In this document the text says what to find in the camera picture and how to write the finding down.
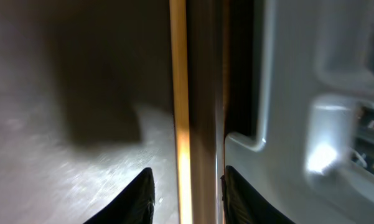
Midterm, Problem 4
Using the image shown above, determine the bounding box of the grey dishwasher rack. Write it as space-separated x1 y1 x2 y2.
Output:
224 0 374 223

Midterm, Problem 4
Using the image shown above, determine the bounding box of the wooden chopstick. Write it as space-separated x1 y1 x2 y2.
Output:
169 0 193 224

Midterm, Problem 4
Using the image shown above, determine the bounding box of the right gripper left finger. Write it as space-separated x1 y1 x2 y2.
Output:
85 167 155 224

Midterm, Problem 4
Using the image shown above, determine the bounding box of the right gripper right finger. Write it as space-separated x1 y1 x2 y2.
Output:
221 166 294 224

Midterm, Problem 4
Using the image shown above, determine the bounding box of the brown serving tray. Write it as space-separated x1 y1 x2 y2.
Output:
0 1 222 223

